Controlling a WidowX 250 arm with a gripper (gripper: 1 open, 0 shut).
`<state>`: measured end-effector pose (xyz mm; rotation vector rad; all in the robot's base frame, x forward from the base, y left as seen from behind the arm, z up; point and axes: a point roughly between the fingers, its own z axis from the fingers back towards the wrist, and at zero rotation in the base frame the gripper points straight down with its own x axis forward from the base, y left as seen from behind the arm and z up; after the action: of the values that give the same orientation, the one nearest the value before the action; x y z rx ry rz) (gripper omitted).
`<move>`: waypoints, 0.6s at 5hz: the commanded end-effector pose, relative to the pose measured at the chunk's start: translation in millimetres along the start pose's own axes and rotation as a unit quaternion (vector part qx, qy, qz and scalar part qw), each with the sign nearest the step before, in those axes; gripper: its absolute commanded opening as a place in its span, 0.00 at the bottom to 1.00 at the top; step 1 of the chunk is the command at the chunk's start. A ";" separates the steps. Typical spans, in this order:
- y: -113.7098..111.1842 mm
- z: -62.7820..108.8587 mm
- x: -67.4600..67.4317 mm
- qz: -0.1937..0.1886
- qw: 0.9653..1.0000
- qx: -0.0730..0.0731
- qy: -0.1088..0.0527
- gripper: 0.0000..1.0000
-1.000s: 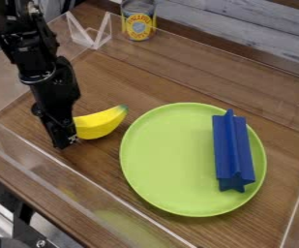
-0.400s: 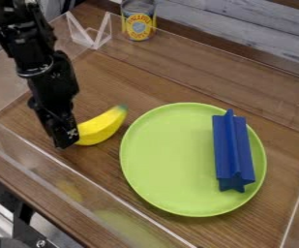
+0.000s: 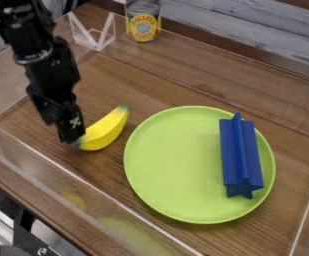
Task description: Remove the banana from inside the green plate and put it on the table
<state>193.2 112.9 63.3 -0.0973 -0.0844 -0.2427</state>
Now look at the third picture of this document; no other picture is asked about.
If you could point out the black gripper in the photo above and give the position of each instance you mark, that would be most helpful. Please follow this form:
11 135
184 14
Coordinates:
52 73

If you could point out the yellow toy banana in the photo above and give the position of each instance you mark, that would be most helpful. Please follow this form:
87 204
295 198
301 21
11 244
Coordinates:
104 130

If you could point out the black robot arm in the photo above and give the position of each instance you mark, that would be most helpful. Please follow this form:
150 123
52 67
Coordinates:
25 24

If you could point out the green round plate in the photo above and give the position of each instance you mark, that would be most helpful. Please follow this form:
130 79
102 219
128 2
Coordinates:
172 166

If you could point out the yellow labelled tin can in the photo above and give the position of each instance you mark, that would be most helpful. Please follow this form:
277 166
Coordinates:
142 19

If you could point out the black metal stand base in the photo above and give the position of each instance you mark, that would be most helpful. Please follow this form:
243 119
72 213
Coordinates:
31 244

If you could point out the blue star-shaped block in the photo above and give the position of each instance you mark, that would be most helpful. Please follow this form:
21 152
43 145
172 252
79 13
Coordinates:
239 156

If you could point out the clear acrylic corner bracket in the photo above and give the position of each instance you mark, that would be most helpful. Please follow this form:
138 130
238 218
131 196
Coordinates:
92 38

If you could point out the clear acrylic tray wall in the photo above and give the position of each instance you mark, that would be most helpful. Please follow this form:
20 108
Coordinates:
95 222

